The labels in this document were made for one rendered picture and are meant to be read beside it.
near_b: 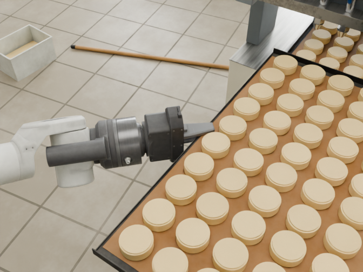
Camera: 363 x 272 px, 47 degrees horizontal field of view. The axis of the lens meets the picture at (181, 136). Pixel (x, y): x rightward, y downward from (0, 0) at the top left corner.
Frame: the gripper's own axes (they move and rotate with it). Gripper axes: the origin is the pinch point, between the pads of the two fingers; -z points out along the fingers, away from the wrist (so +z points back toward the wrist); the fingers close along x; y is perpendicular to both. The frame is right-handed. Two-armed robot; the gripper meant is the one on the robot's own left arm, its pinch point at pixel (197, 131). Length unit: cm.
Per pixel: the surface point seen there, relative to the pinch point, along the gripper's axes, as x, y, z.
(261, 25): -9, 46, -29
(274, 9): -8, 52, -35
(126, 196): -100, 60, 17
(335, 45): -8, 32, -45
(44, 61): -97, 166, 55
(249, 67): -15.8, 36.5, -23.3
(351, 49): -9, 30, -49
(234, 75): -20.5, 39.5, -20.4
